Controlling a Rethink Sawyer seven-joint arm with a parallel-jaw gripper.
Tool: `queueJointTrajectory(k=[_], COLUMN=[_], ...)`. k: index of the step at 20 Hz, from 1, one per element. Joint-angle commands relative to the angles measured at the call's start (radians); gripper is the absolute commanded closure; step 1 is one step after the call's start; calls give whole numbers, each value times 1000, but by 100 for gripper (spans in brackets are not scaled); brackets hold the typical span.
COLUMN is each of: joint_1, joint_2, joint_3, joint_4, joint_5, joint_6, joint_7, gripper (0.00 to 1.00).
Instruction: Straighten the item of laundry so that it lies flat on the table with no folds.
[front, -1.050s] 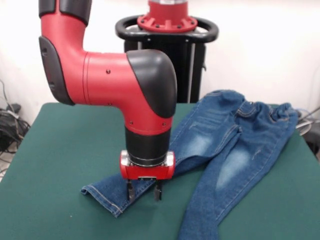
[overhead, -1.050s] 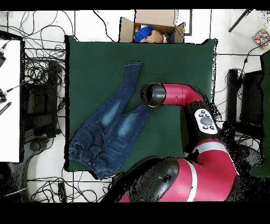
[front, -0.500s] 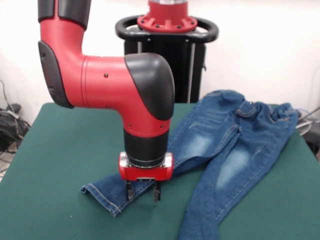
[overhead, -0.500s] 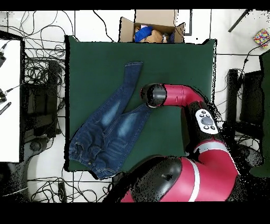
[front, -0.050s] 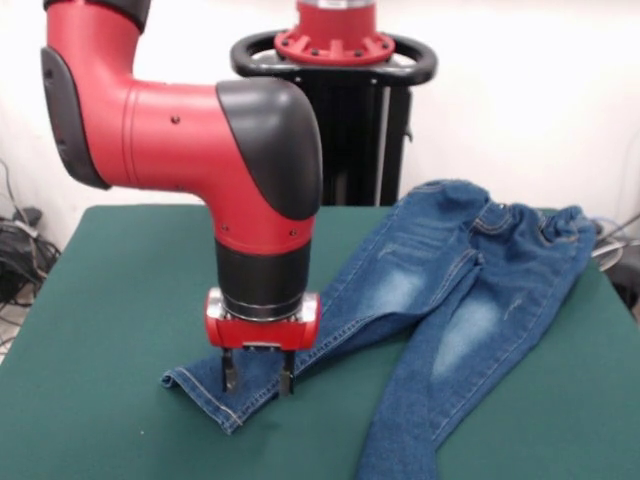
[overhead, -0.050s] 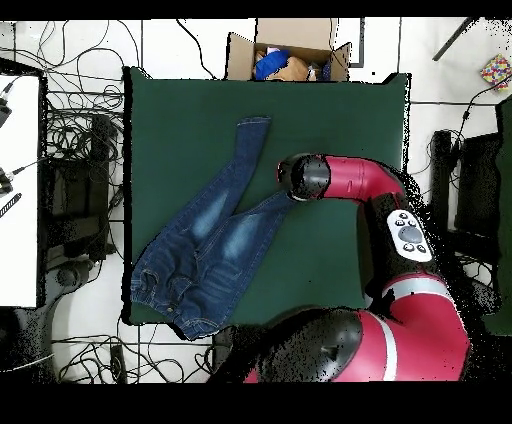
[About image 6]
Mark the black power strip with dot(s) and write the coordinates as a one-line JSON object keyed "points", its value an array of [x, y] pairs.
{"points": [[118, 364]]}

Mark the blue denim jeans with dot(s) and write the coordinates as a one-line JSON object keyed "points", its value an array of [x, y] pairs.
{"points": [[208, 248]]}

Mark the bright blue cloth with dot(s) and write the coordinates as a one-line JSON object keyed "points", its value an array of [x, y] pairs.
{"points": [[272, 64]]}

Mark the dark green table cloth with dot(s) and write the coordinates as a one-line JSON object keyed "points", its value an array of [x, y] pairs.
{"points": [[320, 120]]}

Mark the colourful dotted cloth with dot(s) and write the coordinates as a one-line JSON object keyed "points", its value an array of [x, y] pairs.
{"points": [[496, 72]]}

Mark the tan fabric item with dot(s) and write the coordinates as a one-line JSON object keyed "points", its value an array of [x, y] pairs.
{"points": [[296, 70]]}

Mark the white table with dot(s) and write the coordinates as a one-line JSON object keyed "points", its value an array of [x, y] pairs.
{"points": [[20, 240]]}

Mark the open cardboard box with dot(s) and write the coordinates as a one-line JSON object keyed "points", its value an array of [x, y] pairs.
{"points": [[292, 34]]}

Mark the green covered side table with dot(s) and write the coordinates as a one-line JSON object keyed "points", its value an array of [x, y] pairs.
{"points": [[506, 200]]}

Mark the black metal rod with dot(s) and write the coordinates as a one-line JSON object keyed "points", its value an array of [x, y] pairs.
{"points": [[454, 38]]}

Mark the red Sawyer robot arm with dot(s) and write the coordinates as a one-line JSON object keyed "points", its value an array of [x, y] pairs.
{"points": [[360, 180]]}

